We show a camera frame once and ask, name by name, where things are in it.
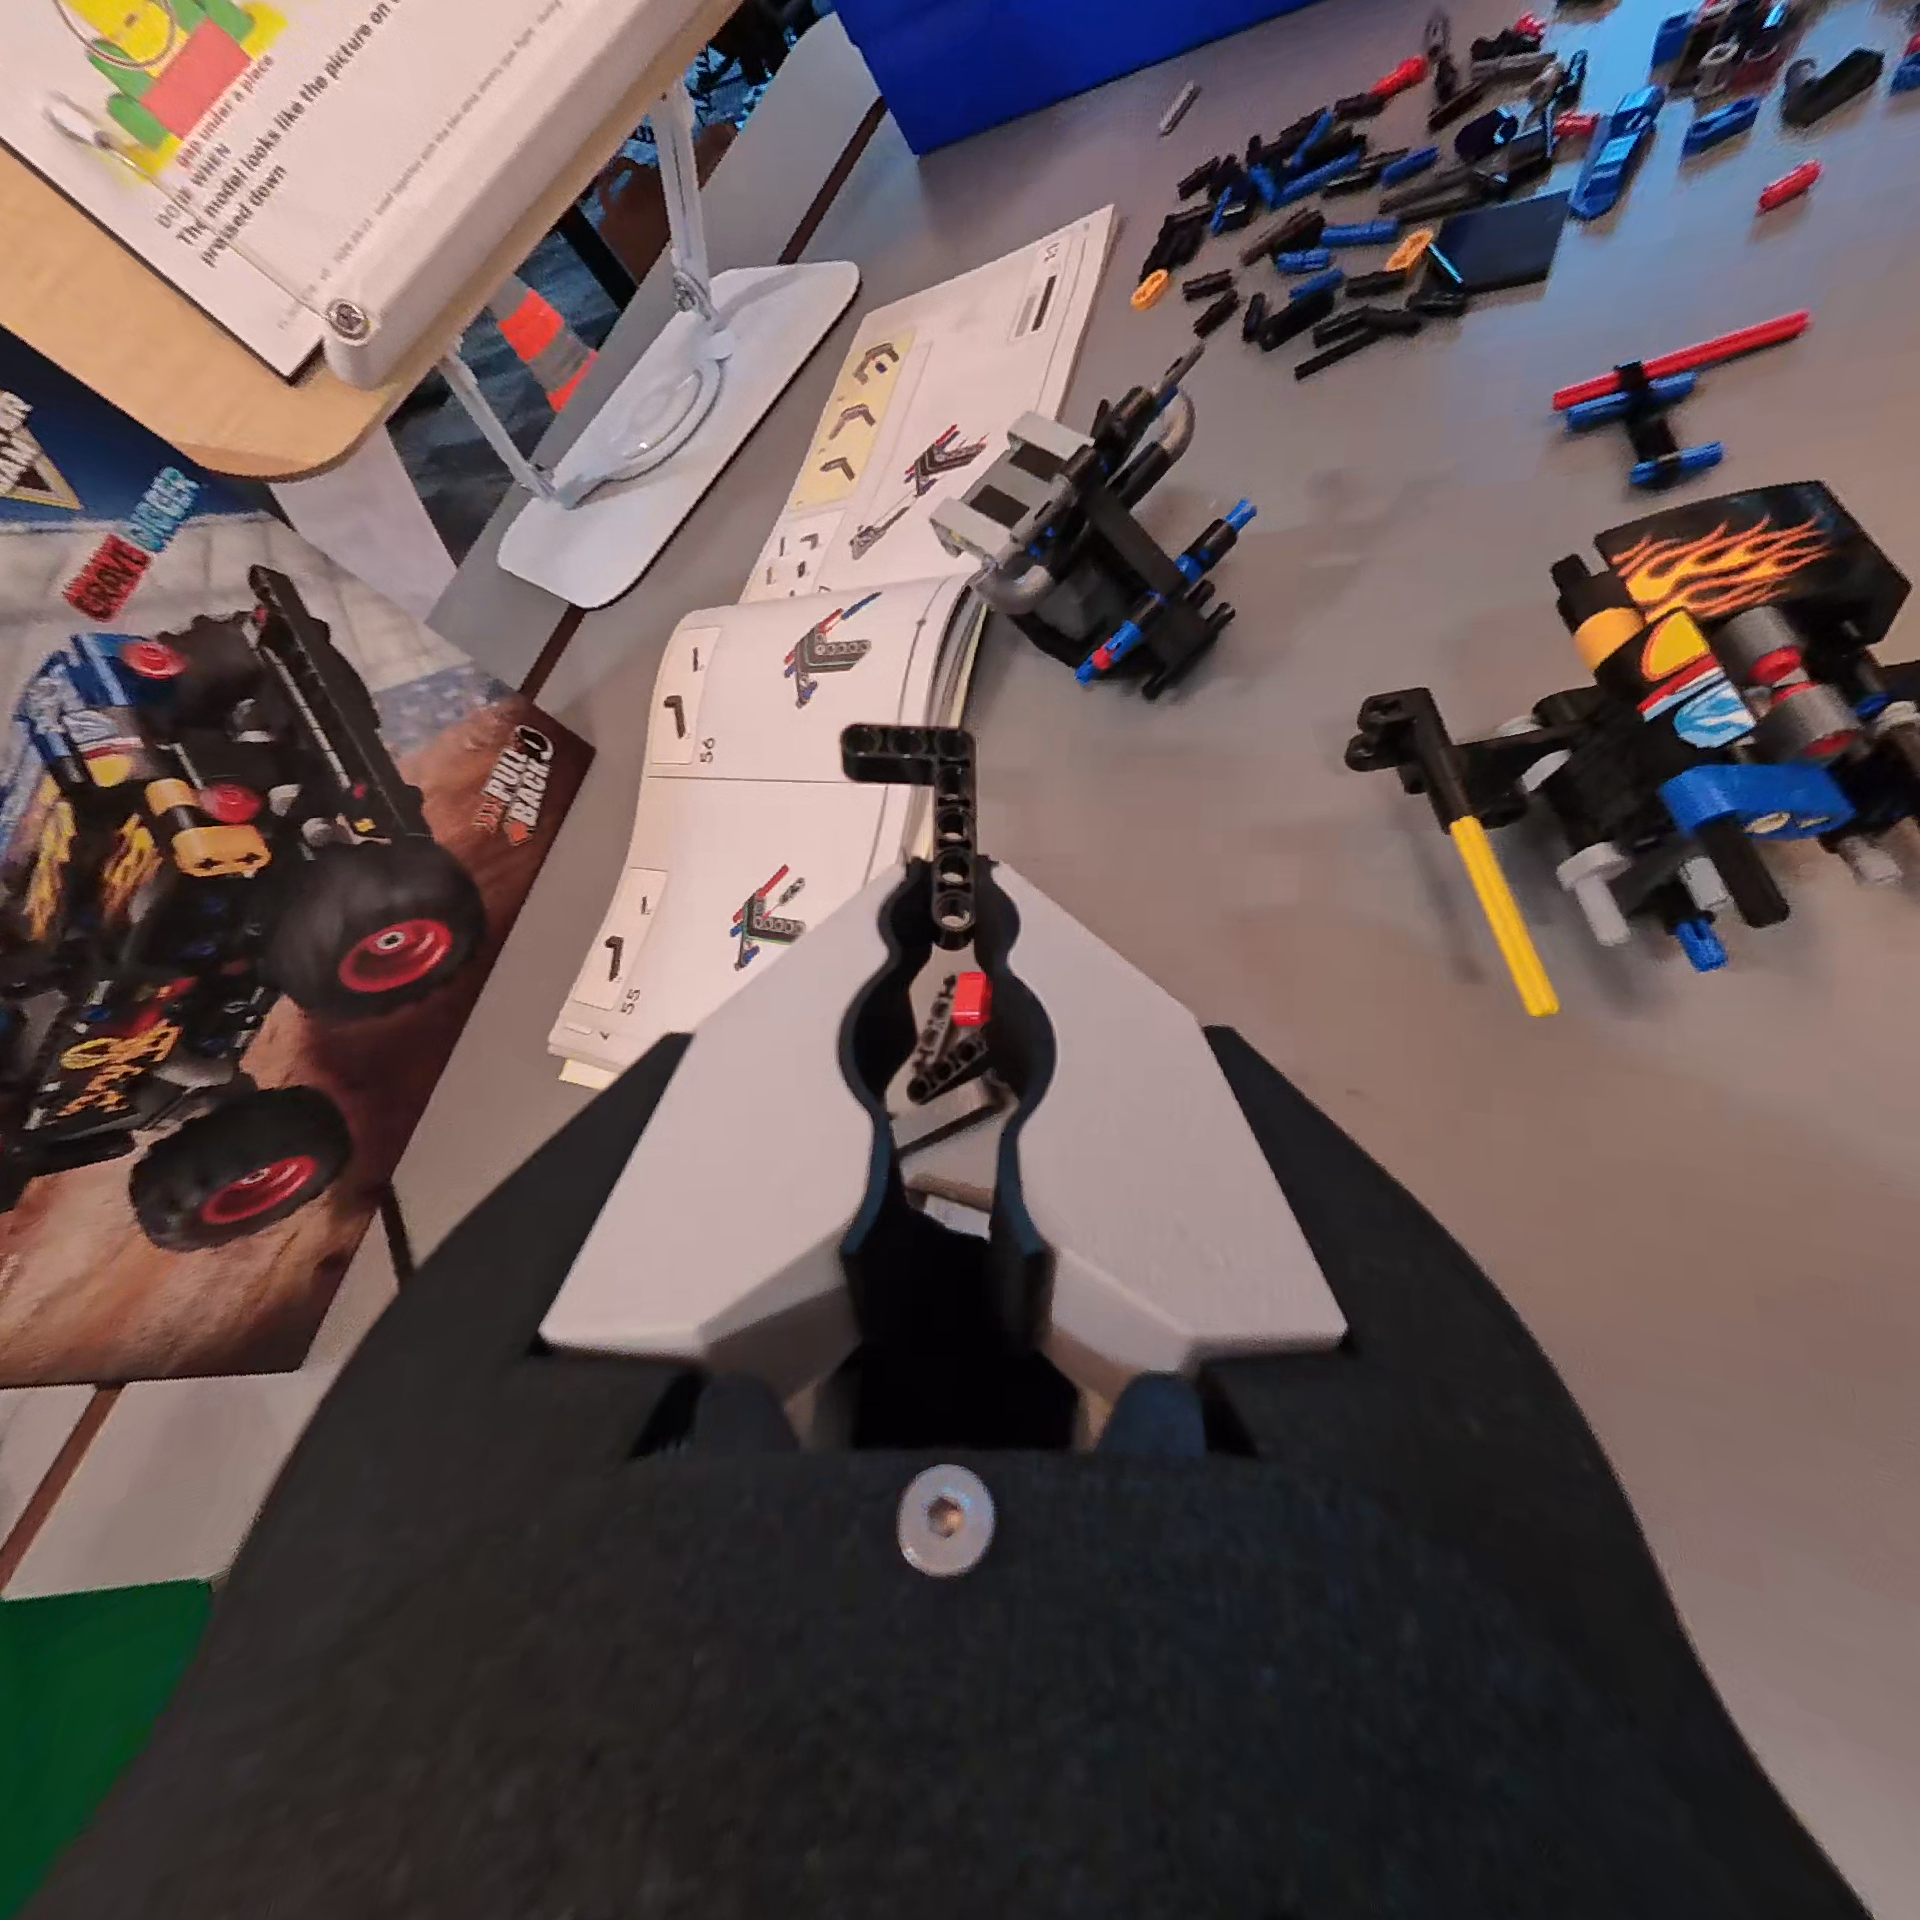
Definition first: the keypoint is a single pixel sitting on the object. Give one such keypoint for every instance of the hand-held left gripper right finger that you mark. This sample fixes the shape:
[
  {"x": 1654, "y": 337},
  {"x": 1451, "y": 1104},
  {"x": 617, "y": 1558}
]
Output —
[{"x": 1185, "y": 1184}]

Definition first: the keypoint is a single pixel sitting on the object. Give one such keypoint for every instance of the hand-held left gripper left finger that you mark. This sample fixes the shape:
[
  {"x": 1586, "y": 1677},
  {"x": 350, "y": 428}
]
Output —
[{"x": 720, "y": 1184}]

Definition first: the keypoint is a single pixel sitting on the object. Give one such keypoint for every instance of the black angled lego beam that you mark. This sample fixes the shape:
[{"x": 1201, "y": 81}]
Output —
[{"x": 957, "y": 841}]

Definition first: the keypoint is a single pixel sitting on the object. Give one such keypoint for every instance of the black lego piece with red pin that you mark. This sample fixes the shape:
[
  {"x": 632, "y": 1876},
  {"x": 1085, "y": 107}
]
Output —
[{"x": 960, "y": 1043}]

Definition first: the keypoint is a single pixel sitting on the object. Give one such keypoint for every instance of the lego instruction booklet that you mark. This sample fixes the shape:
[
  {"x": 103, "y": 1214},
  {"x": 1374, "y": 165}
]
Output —
[{"x": 781, "y": 841}]

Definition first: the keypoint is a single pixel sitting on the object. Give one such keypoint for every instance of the lego set box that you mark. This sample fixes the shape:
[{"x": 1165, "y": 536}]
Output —
[{"x": 225, "y": 901}]

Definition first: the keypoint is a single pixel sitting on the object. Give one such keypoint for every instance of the grey black lego subassembly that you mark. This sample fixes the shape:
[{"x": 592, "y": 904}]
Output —
[{"x": 1081, "y": 555}]

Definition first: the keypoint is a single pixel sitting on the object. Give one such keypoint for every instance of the flame printed lego truck chassis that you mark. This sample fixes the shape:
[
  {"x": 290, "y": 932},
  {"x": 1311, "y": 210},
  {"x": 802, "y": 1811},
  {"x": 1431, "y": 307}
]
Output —
[{"x": 1694, "y": 721}]

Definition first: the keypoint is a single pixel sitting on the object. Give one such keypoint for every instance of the red axle lego cross assembly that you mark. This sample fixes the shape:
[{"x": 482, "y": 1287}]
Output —
[{"x": 1651, "y": 392}]

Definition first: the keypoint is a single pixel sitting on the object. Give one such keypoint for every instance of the pile of small lego pieces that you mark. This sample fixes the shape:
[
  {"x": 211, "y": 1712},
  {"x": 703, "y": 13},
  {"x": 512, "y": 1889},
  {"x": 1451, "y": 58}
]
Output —
[{"x": 1350, "y": 225}]

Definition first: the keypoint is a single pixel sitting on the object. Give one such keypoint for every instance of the grey lego pin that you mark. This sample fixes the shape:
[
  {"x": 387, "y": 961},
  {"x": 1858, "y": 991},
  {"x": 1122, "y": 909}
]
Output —
[{"x": 1180, "y": 108}]

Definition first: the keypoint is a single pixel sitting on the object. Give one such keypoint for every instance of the white stand base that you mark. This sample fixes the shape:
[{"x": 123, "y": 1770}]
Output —
[{"x": 675, "y": 405}]

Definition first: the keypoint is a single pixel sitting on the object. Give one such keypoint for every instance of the green plastic bin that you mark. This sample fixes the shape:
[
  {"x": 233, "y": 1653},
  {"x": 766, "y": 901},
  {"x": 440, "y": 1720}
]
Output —
[{"x": 91, "y": 1755}]

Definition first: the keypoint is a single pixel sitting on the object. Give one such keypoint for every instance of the orange striped cone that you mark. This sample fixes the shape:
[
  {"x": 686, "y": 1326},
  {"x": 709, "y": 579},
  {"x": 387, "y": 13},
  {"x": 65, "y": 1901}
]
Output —
[{"x": 543, "y": 343}]

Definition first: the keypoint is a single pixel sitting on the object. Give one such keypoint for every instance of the printed instruction sheet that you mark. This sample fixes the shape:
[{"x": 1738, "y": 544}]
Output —
[{"x": 375, "y": 134}]

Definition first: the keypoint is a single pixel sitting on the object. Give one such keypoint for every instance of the blue plastic bin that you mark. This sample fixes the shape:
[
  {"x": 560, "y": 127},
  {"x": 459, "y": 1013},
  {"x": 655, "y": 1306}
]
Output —
[{"x": 1020, "y": 69}]

